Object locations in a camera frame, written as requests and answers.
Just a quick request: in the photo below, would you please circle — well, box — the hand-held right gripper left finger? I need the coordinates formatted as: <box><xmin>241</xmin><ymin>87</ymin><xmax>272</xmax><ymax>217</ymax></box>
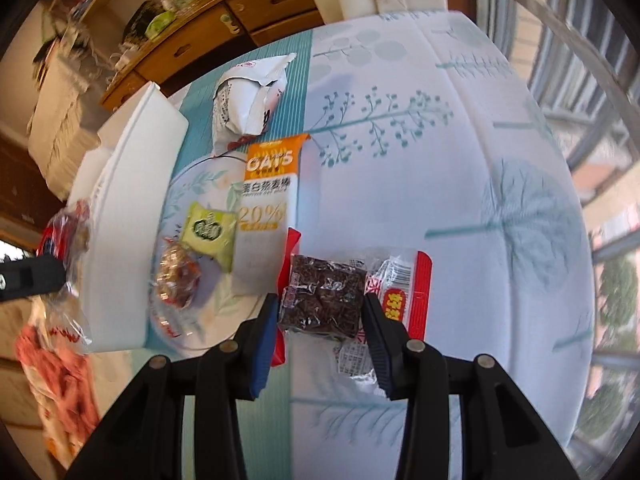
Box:
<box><xmin>62</xmin><ymin>292</ymin><xmax>281</xmax><ymax>480</ymax></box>

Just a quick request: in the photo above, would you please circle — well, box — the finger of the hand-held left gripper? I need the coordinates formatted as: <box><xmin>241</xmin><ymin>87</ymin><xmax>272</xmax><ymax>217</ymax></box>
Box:
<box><xmin>0</xmin><ymin>254</ymin><xmax>68</xmax><ymax>304</ymax></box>

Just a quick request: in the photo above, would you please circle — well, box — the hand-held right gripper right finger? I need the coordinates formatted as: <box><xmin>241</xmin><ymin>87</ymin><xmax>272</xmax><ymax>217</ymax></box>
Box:
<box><xmin>361</xmin><ymin>292</ymin><xmax>581</xmax><ymax>480</ymax></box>

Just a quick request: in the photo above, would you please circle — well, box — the clear red-print snack packet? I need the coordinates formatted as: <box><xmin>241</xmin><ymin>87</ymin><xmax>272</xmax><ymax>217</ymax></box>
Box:
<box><xmin>35</xmin><ymin>199</ymin><xmax>96</xmax><ymax>356</ymax></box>

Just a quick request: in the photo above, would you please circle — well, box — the dark brown snack clear packet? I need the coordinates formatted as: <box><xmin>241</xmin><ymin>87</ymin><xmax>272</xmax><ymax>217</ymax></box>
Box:
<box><xmin>272</xmin><ymin>227</ymin><xmax>433</xmax><ymax>378</ymax></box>

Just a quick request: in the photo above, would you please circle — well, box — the white foam box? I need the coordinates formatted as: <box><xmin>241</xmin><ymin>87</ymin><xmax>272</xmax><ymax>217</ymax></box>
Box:
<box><xmin>67</xmin><ymin>81</ymin><xmax>191</xmax><ymax>353</ymax></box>

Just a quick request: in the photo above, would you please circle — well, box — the clear glass plate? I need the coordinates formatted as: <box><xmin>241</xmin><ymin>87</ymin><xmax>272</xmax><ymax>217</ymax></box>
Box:
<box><xmin>147</xmin><ymin>152</ymin><xmax>301</xmax><ymax>353</ymax></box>

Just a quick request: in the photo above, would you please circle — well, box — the dark wooden furniture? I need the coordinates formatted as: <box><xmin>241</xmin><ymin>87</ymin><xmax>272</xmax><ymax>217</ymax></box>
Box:
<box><xmin>0</xmin><ymin>130</ymin><xmax>66</xmax><ymax>253</ymax></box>

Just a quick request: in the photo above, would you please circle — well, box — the pink patterned cloth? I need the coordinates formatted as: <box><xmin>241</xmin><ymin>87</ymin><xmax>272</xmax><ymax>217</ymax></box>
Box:
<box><xmin>15</xmin><ymin>325</ymin><xmax>101</xmax><ymax>471</ymax></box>

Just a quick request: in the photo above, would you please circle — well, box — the amber wrapped candy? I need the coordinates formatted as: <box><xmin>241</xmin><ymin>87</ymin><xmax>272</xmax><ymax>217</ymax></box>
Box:
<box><xmin>152</xmin><ymin>242</ymin><xmax>203</xmax><ymax>310</ymax></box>

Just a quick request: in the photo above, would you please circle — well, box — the small green snack packet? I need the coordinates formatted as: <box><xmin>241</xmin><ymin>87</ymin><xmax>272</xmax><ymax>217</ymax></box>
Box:
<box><xmin>180</xmin><ymin>201</ymin><xmax>238</xmax><ymax>273</ymax></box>

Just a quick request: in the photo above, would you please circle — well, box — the orange and white bar packet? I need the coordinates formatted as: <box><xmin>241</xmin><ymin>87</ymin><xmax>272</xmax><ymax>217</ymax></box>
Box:
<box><xmin>231</xmin><ymin>132</ymin><xmax>312</xmax><ymax>306</ymax></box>

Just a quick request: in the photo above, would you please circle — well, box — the stack of white boxes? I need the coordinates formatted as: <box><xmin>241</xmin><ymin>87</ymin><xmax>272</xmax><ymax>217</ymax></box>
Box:
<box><xmin>27</xmin><ymin>50</ymin><xmax>101</xmax><ymax>201</ymax></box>

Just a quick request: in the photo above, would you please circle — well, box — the white and red snack packet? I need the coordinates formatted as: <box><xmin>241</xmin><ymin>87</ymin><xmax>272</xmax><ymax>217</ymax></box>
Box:
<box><xmin>212</xmin><ymin>52</ymin><xmax>298</xmax><ymax>153</ymax></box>

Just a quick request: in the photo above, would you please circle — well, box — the leaf print tablecloth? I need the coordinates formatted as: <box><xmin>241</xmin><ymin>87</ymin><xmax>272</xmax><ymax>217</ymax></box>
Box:
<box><xmin>140</xmin><ymin>7</ymin><xmax>596</xmax><ymax>480</ymax></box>

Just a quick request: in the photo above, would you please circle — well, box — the black bag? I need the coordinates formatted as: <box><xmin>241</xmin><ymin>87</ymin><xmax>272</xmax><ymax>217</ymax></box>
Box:
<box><xmin>122</xmin><ymin>1</ymin><xmax>161</xmax><ymax>46</ymax></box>

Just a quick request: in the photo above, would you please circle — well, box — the wooden cabinet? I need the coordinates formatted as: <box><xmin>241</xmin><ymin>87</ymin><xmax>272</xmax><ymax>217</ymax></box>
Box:
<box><xmin>70</xmin><ymin>0</ymin><xmax>326</xmax><ymax>111</ymax></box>

